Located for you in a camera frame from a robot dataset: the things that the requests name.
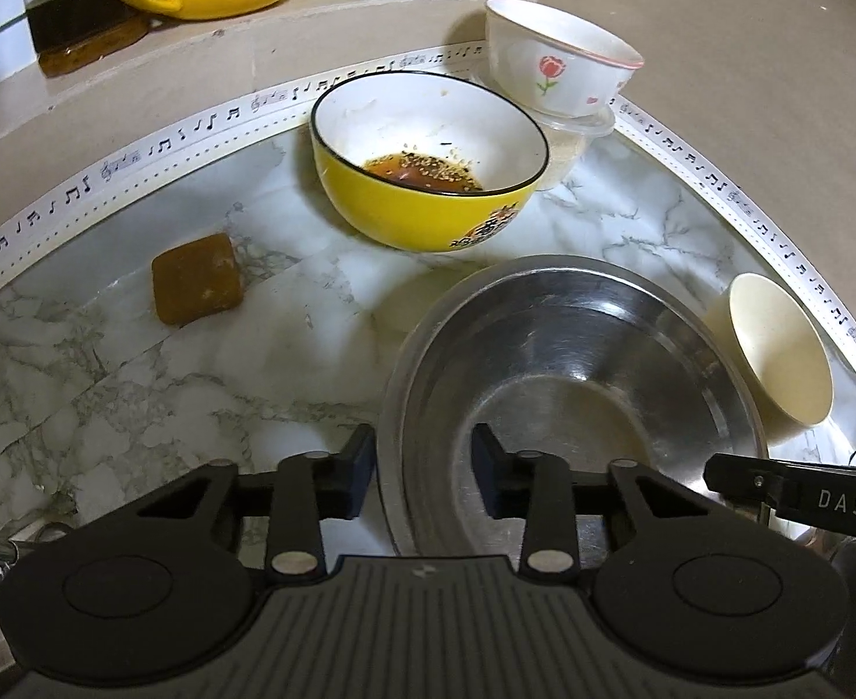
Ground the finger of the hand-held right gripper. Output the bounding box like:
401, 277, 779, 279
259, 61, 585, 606
703, 452, 790, 509

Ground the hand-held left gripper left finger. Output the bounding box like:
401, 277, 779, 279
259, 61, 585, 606
133, 423, 377, 585

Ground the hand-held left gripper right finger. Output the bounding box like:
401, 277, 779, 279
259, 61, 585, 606
469, 422, 717, 585

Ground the large steel bowl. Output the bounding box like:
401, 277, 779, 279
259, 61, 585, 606
376, 254, 769, 556

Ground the cream bowl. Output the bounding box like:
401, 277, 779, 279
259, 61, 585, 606
703, 272, 835, 447

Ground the brown block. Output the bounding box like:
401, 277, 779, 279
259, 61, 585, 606
150, 231, 245, 327

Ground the yellow bowl with black rim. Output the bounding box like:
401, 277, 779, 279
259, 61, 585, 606
309, 72, 550, 255

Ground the clear plastic container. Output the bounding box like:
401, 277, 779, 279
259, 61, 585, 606
470, 103, 617, 192

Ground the music note edge tape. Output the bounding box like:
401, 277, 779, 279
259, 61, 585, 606
0, 41, 856, 409

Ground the white floral bowl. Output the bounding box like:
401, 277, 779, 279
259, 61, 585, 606
484, 0, 646, 119

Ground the jar of dark liquid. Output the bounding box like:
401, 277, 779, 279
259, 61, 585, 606
18, 0, 150, 79

